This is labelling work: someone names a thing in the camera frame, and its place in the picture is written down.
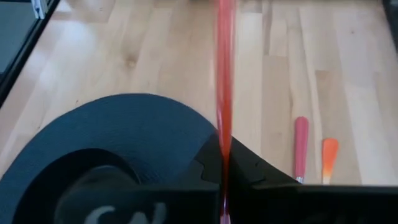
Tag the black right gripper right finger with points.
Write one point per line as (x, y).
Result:
(280, 202)

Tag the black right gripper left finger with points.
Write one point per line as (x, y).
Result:
(186, 202)

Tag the thin red straw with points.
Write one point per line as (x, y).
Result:
(224, 77)

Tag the black bowl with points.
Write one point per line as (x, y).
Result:
(46, 174)

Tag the round dark grey mat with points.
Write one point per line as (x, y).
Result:
(124, 124)

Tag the black aluminium table frame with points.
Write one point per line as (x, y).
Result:
(18, 62)

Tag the silver frame bracket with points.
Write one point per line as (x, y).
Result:
(39, 7)

